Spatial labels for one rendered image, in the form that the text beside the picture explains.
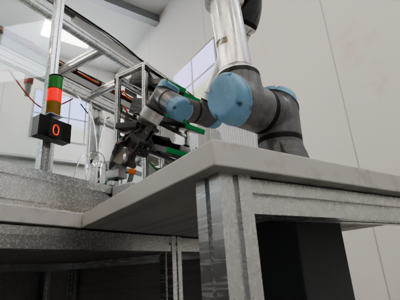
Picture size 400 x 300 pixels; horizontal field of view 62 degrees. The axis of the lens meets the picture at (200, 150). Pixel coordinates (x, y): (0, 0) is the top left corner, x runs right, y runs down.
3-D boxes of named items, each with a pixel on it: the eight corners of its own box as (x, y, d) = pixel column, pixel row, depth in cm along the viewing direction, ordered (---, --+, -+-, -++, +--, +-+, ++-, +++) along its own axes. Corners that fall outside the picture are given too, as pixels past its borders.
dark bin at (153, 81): (184, 93, 154) (188, 78, 154) (163, 83, 145) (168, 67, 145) (149, 91, 174) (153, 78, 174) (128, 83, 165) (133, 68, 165)
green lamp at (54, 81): (65, 91, 118) (66, 79, 120) (53, 85, 114) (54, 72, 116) (56, 95, 121) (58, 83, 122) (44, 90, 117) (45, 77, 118)
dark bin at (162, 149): (188, 159, 143) (192, 142, 144) (165, 152, 134) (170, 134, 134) (150, 149, 163) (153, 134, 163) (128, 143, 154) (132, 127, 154)
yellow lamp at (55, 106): (63, 116, 115) (64, 103, 116) (50, 111, 111) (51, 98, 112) (54, 120, 117) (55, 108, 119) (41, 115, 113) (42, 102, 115)
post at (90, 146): (94, 257, 230) (102, 82, 277) (83, 257, 223) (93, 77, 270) (90, 258, 232) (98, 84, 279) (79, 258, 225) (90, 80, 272)
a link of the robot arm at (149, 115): (141, 102, 114) (156, 111, 121) (134, 113, 115) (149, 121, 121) (153, 111, 110) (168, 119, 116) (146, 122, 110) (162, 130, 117)
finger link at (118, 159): (111, 172, 111) (128, 151, 112) (102, 163, 114) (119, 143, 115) (116, 175, 113) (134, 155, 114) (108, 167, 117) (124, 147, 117)
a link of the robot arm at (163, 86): (168, 80, 108) (158, 75, 115) (150, 109, 109) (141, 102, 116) (186, 92, 113) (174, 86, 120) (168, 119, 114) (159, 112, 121)
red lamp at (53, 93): (64, 103, 117) (65, 91, 118) (52, 98, 112) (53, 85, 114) (55, 108, 119) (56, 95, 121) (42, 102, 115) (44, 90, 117)
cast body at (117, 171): (127, 178, 117) (128, 159, 119) (118, 176, 113) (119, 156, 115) (110, 182, 121) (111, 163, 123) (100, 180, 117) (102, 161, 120)
